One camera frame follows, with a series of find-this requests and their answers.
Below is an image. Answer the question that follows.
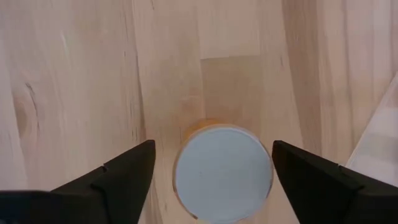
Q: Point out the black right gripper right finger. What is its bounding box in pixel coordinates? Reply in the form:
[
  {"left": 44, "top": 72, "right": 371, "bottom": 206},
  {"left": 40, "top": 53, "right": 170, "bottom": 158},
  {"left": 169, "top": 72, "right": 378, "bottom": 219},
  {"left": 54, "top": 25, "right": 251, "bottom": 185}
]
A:
[{"left": 272, "top": 139, "right": 398, "bottom": 224}]

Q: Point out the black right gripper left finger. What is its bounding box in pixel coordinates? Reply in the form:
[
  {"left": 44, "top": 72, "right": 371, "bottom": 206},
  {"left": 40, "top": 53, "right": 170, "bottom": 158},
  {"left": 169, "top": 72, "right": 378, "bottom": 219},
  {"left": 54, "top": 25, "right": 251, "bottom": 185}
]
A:
[{"left": 0, "top": 139, "right": 156, "bottom": 224}]

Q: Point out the orange pill bottle white cap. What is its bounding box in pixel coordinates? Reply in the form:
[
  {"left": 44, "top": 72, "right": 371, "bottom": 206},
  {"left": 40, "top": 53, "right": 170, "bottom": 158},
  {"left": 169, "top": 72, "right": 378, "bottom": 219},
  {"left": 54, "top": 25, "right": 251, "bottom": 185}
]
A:
[{"left": 172, "top": 118, "right": 275, "bottom": 224}]

